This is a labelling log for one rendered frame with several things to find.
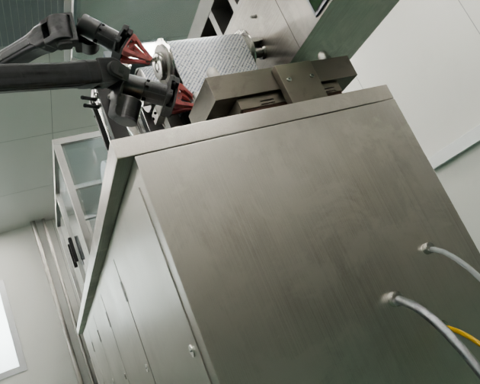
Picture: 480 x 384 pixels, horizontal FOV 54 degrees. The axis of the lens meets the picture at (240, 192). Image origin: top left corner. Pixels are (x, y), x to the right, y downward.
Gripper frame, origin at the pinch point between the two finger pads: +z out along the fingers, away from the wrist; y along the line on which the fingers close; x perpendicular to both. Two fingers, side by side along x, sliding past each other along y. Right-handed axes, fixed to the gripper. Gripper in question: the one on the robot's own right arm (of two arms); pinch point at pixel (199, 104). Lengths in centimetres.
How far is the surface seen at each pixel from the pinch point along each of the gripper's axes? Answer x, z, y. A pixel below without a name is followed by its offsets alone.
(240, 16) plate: 44.2, 10.3, -9.0
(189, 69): 10.0, -4.2, 0.2
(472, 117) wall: 141, 223, -121
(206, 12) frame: 60, 2, -27
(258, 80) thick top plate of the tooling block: -3.5, 9.0, 20.0
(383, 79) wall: 204, 188, -176
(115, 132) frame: 4.8, -19.4, -33.2
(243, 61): 18.2, 10.4, 0.3
